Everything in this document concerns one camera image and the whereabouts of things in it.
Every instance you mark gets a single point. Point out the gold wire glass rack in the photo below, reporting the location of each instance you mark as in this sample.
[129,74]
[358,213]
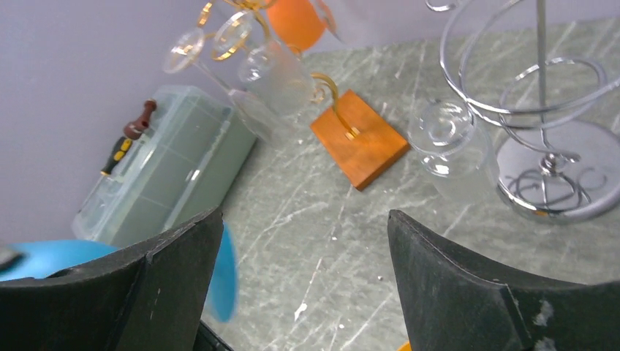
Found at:
[359,140]

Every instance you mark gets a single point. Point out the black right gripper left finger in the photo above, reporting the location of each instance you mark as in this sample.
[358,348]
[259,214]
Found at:
[147,296]

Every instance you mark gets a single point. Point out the clear wine glass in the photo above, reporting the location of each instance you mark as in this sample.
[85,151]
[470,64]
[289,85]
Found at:
[349,22]

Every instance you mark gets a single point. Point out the chrome wire glass rack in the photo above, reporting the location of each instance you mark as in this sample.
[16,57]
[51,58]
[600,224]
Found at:
[555,164]

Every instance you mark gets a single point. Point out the clear pink tinted glass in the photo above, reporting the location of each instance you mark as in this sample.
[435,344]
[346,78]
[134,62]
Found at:
[255,115]

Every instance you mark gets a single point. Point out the black yellow screwdriver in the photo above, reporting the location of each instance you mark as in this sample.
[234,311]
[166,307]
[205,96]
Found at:
[119,151]

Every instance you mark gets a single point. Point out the brown bronze faucet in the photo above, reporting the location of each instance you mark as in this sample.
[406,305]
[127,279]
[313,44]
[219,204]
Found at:
[134,129]

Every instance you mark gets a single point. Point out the clear plastic storage box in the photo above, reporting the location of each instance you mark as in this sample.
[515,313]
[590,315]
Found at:
[184,164]

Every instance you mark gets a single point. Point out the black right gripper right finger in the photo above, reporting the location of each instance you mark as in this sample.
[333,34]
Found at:
[453,298]

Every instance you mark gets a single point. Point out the yellow plastic goblet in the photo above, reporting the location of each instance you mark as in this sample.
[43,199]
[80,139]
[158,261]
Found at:
[405,347]

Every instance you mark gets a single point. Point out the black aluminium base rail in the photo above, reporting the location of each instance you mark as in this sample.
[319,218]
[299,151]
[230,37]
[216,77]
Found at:
[207,340]

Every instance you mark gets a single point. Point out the clear tall glass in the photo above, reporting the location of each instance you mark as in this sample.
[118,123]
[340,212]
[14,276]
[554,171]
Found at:
[455,150]

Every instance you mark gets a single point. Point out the clear small glass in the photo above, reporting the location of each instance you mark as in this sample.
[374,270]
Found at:
[270,70]

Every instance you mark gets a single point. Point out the orange plastic goblet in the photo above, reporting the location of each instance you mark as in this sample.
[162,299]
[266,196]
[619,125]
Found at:
[300,24]

